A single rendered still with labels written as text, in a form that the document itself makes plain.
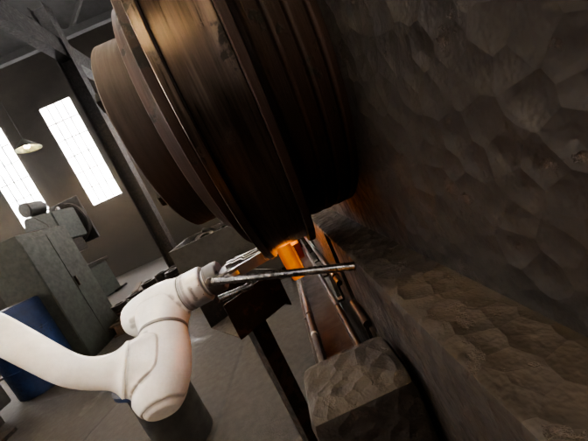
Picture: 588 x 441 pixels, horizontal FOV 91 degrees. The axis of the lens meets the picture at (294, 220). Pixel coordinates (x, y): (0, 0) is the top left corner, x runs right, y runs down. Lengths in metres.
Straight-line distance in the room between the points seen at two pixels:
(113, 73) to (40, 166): 12.57
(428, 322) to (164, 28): 0.29
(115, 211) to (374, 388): 11.65
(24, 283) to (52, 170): 8.93
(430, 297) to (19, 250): 3.91
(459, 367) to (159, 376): 0.53
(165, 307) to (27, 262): 3.32
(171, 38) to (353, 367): 0.33
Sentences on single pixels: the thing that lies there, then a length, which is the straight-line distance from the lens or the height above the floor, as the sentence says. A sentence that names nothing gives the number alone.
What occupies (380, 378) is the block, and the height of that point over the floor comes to 0.80.
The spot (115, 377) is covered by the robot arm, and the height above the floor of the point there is 0.79.
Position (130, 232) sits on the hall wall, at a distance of 11.72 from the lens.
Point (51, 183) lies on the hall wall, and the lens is 12.80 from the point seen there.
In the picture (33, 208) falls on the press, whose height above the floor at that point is 2.51.
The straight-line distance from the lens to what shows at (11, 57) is 10.39.
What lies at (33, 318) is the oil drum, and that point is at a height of 0.68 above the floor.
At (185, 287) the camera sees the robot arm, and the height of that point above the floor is 0.85.
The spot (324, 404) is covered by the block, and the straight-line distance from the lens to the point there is 0.30.
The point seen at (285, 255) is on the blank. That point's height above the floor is 0.83.
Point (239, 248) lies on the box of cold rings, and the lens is 2.92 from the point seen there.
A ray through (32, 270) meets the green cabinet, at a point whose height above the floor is 1.12.
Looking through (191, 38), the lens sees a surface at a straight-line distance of 0.29.
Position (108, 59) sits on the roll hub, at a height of 1.19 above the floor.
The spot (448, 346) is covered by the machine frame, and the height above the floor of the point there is 0.87.
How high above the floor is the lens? 1.00
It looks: 10 degrees down
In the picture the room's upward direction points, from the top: 24 degrees counter-clockwise
